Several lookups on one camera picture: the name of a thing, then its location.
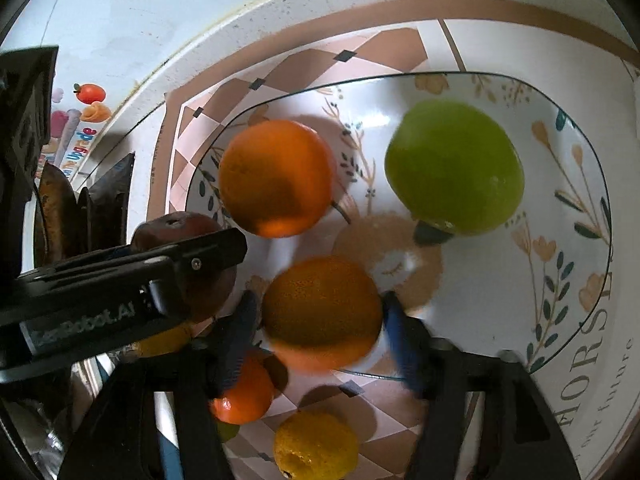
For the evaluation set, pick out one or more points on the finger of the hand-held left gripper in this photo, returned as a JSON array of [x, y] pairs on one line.
[[200, 255]]

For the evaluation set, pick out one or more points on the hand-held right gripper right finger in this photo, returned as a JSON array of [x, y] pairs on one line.
[[404, 345]]

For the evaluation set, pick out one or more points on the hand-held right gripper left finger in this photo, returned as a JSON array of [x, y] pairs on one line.
[[239, 340]]

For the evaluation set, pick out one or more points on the dark red apple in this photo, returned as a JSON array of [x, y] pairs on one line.
[[212, 292]]

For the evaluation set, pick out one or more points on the large orange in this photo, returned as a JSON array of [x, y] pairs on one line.
[[277, 175], [322, 310]]

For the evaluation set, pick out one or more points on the white floral ceramic plate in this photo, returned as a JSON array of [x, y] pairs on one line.
[[480, 280]]

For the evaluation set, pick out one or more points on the small tangerine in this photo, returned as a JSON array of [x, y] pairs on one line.
[[251, 396]]

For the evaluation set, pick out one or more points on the yellow lemon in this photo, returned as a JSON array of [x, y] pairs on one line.
[[315, 447], [161, 343]]

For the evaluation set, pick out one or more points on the small green lime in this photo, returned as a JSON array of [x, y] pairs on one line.
[[227, 431]]

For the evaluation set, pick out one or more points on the dark brown object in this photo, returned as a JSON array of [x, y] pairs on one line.
[[106, 200]]

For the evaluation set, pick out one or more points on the green apple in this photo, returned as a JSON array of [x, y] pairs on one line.
[[455, 167]]

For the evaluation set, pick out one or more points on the checkered patterned tablecloth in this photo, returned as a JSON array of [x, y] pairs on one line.
[[390, 55]]

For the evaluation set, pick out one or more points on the fruit wall sticker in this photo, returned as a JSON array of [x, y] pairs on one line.
[[92, 94]]

